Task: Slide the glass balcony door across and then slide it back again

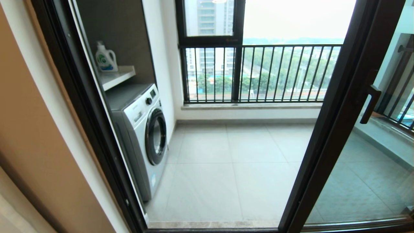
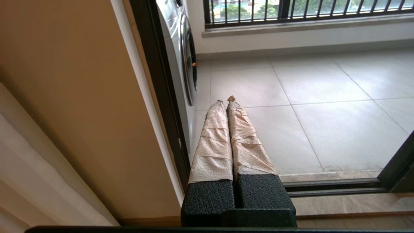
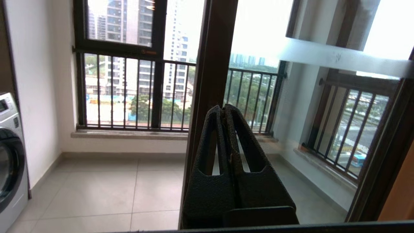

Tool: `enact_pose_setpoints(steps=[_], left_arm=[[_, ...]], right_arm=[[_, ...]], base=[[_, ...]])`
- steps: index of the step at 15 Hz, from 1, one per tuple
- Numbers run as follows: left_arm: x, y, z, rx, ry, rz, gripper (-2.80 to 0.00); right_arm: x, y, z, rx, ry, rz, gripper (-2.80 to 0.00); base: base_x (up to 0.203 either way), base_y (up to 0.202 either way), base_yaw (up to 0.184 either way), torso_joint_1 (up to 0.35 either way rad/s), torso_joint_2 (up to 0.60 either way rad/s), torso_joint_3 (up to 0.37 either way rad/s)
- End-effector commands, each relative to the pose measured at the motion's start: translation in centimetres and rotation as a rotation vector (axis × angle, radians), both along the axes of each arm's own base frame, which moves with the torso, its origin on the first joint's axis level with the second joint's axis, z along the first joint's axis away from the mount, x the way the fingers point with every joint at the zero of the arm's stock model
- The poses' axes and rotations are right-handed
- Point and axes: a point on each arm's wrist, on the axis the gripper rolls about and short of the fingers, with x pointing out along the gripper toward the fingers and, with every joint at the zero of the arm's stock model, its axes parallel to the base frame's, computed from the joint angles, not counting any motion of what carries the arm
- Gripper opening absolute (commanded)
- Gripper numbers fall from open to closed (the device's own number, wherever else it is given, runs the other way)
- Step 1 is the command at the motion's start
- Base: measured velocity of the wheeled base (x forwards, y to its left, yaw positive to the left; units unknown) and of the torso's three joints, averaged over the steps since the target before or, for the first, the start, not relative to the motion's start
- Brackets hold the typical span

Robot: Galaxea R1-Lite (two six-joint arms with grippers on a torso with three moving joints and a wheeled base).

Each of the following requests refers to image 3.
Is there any white front-load washing machine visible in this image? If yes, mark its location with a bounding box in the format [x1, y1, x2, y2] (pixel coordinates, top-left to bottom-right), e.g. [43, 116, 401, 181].
[0, 92, 30, 233]

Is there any black balcony railing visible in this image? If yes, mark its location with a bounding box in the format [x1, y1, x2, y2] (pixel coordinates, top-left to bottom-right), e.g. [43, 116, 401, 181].
[73, 45, 288, 135]

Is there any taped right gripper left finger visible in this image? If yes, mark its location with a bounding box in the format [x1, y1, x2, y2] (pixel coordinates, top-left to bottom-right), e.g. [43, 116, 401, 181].
[180, 105, 236, 228]

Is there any black balcony window frame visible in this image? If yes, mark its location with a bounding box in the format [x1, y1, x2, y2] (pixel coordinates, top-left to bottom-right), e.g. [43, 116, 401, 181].
[73, 0, 169, 130]

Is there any dark brown sliding glass door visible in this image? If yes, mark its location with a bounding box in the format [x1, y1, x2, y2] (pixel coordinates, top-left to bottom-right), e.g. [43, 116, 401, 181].
[180, 0, 414, 228]

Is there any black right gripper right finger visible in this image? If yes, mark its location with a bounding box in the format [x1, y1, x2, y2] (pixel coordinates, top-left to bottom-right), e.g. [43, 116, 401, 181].
[223, 103, 297, 210]

